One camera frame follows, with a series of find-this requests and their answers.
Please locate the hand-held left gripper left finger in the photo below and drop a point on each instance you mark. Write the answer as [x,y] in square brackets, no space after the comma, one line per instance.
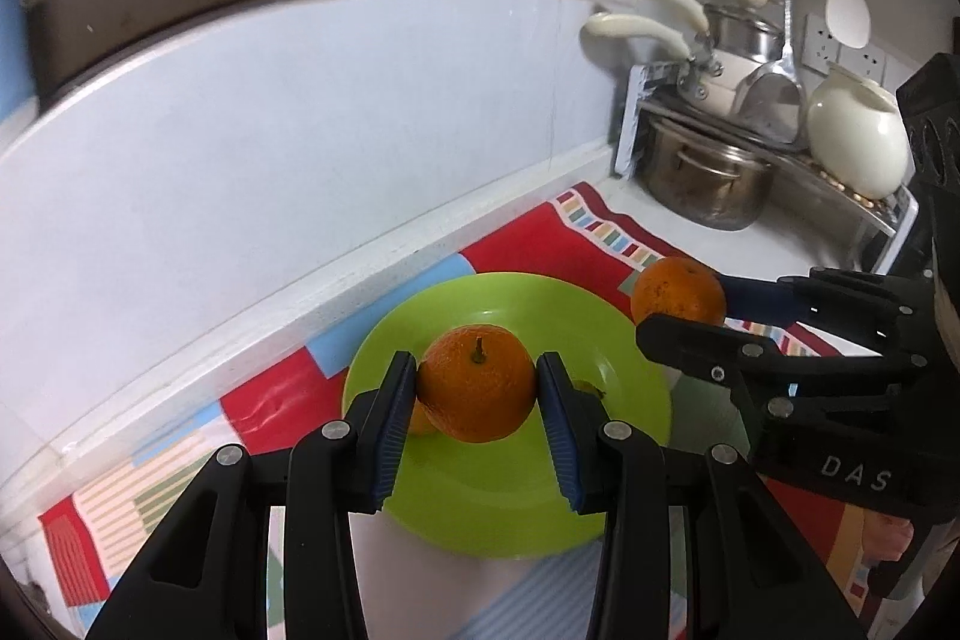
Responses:
[396,419]

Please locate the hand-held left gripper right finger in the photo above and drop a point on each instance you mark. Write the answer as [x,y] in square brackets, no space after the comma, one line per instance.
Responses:
[556,419]

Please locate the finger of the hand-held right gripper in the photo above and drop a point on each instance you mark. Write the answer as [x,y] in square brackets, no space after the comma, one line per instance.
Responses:
[686,342]
[741,295]

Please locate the orange with stem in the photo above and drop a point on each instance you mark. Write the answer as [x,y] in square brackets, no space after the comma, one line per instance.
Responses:
[476,385]

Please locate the green plate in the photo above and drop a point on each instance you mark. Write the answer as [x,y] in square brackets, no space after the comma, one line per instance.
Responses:
[480,497]

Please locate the large steel pot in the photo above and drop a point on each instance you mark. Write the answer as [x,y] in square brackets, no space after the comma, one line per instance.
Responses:
[701,183]

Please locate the metal dish rack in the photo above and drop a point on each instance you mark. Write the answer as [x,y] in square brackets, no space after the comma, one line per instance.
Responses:
[825,194]

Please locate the colourful patterned mat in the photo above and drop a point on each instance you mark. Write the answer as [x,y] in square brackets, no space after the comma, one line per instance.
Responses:
[540,242]

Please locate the white ceramic jar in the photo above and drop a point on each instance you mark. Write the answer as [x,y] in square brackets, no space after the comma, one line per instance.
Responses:
[855,134]

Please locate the steel turner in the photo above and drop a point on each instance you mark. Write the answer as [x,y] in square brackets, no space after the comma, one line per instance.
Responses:
[772,100]

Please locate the steel saucepan with lid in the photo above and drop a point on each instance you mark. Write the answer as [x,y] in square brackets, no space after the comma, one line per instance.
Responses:
[742,36]

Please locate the white wall socket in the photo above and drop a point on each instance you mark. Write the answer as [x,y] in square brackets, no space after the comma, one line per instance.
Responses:
[862,64]
[817,44]

